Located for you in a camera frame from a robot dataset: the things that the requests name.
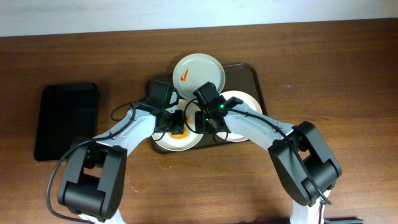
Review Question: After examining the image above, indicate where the green orange sponge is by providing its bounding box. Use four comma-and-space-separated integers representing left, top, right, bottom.
170, 114, 188, 139

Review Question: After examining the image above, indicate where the white plate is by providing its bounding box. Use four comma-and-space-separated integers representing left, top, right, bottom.
152, 103, 203, 152
216, 90, 262, 142

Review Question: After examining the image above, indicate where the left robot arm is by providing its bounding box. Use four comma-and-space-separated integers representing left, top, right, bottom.
58, 103, 185, 223

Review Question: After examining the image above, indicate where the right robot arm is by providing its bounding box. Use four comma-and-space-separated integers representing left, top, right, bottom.
195, 99, 342, 223

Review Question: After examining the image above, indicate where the dark brown serving tray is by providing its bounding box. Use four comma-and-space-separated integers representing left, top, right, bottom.
145, 63, 267, 154

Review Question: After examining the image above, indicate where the black rectangular tray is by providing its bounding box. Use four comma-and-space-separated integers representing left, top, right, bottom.
34, 82, 99, 162

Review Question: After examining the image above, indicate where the pale green plate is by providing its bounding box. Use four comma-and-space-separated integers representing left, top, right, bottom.
172, 54, 226, 100

